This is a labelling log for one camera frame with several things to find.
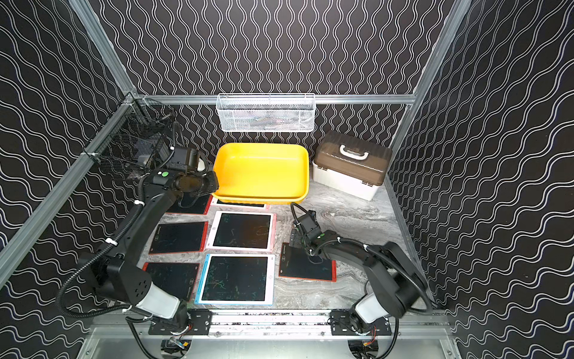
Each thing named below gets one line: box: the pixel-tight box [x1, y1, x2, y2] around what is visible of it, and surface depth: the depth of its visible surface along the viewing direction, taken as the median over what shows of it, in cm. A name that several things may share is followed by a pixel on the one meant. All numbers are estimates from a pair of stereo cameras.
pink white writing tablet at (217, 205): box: [210, 197, 270, 211], surface depth 108 cm
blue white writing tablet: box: [194, 253, 276, 306], surface depth 84 cm
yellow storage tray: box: [212, 142, 311, 205], surface depth 87 cm
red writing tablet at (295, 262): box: [278, 242, 338, 282], surface depth 87 cm
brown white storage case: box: [312, 130, 393, 202], surface depth 100 cm
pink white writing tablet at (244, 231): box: [206, 210, 277, 253], surface depth 97 cm
